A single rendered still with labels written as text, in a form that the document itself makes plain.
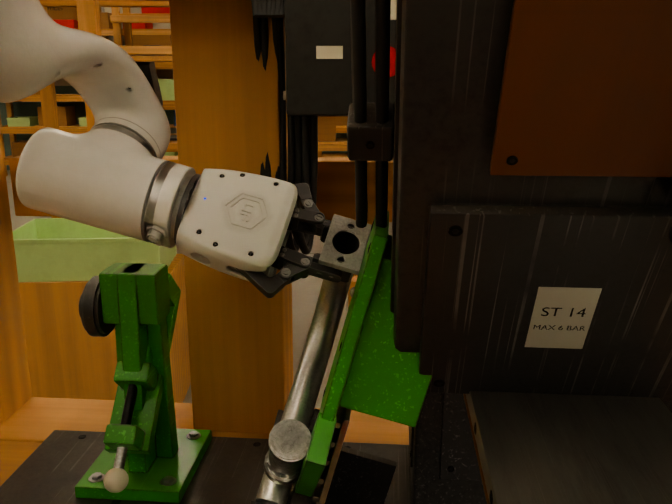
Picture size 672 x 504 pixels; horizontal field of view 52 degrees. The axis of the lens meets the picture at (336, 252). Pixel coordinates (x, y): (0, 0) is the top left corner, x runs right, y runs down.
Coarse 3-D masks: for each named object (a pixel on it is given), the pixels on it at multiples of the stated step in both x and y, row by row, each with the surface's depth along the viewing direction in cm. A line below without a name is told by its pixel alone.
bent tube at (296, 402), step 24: (336, 216) 68; (336, 240) 69; (360, 240) 67; (336, 264) 65; (360, 264) 66; (336, 288) 72; (336, 312) 75; (312, 336) 75; (312, 360) 74; (312, 384) 73; (288, 408) 71; (312, 408) 72; (264, 480) 67
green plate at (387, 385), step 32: (384, 256) 57; (384, 288) 57; (352, 320) 57; (384, 320) 58; (352, 352) 57; (384, 352) 58; (416, 352) 58; (352, 384) 59; (384, 384) 59; (416, 384) 59; (384, 416) 60; (416, 416) 60
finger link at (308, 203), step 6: (306, 204) 70; (312, 204) 70; (318, 210) 70; (324, 222) 68; (330, 222) 68; (312, 228) 70; (318, 228) 69; (324, 228) 68; (318, 234) 70; (324, 234) 69; (324, 240) 70
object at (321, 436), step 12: (324, 420) 59; (336, 420) 59; (312, 432) 61; (324, 432) 58; (312, 444) 58; (324, 444) 58; (312, 456) 57; (324, 456) 57; (312, 468) 58; (300, 480) 62; (312, 480) 61; (300, 492) 65; (312, 492) 64
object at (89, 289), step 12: (96, 276) 84; (84, 288) 82; (96, 288) 82; (84, 300) 81; (96, 300) 82; (84, 312) 81; (96, 312) 81; (84, 324) 82; (96, 324) 82; (108, 324) 85; (96, 336) 84
